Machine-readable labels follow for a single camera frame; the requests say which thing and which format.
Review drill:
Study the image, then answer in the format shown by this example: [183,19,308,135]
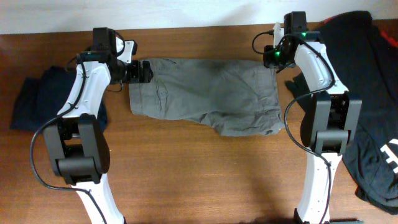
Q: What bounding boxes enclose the grey shorts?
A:
[129,58,284,137]

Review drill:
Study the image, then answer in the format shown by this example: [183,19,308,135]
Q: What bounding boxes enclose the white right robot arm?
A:
[261,11,362,223]

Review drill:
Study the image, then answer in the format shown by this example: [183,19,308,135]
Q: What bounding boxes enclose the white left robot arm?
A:
[39,27,153,223]

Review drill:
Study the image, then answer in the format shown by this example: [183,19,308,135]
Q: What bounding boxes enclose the black clothes pile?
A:
[285,11,398,215]

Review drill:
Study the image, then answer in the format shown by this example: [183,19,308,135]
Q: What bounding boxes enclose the folded navy blue garment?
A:
[9,65,109,133]

